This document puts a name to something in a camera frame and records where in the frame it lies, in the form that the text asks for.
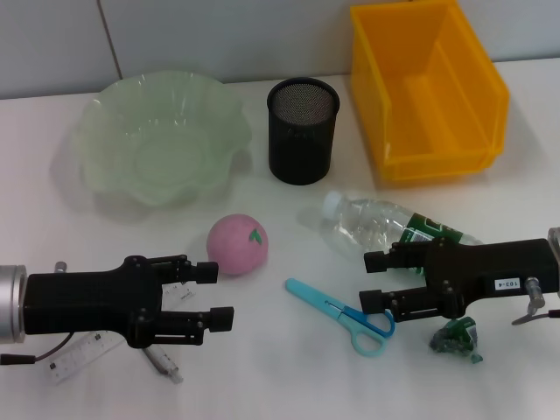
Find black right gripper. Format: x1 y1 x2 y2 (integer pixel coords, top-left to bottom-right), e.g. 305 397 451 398
358 237 552 324

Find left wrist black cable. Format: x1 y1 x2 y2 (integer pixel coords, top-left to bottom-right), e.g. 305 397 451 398
0 332 85 367

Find green glass fruit plate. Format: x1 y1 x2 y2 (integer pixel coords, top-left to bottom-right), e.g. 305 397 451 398
72 73 256 207

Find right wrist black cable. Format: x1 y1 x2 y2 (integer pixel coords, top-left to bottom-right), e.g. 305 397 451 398
511 276 560 326

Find grey transparent pen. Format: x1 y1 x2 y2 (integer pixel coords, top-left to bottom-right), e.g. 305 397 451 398
140 346 185 386

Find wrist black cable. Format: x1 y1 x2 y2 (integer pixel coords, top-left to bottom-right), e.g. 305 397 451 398
511 276 560 326
0 332 85 367

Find black mesh pen holder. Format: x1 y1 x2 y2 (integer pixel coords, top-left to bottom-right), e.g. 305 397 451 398
266 77 342 186

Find transparent plastic ruler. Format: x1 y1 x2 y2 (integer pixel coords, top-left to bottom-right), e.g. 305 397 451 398
45 282 196 387

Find green plastic wrapper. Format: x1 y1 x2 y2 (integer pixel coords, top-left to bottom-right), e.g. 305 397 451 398
428 317 485 366

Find blue scissors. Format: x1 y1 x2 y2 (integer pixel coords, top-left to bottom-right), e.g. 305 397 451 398
284 277 396 358

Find pink toy peach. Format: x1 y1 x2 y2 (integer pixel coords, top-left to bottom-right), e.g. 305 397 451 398
206 213 270 277

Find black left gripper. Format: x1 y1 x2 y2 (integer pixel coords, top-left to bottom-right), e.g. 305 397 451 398
24 252 235 350

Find yellow plastic bin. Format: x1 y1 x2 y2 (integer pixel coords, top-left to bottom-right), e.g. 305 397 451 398
349 0 511 184

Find clear bottle with green label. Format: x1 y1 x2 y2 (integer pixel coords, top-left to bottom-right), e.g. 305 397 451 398
321 189 485 276

